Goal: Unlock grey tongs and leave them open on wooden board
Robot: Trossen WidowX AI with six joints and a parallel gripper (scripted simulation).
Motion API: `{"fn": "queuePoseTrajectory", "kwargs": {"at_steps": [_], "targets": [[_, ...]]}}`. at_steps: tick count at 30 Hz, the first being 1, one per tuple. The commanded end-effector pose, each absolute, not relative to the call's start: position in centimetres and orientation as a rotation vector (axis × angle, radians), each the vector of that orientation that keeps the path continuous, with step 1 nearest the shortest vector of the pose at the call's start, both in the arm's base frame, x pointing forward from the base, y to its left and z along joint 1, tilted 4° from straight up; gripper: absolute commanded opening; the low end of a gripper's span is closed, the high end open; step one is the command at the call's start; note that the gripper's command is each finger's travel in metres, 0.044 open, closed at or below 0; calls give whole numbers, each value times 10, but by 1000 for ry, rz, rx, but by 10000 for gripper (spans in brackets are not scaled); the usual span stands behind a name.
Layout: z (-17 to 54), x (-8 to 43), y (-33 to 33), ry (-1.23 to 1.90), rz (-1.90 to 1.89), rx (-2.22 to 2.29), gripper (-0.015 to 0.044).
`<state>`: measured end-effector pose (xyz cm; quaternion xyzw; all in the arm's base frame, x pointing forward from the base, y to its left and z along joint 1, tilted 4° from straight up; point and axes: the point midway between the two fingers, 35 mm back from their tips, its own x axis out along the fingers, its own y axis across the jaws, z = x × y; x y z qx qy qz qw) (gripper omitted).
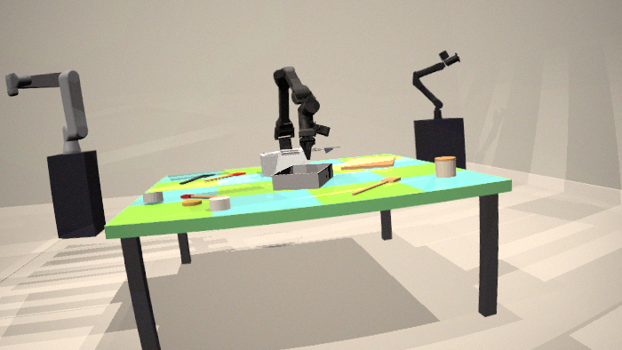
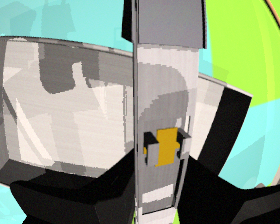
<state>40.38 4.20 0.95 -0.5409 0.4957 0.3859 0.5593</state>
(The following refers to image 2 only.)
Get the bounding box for grey short cylinder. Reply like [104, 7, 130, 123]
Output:
[254, 183, 265, 188]

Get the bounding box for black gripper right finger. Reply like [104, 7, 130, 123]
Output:
[177, 155, 280, 224]

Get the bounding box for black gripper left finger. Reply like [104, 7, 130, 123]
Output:
[10, 148, 136, 224]

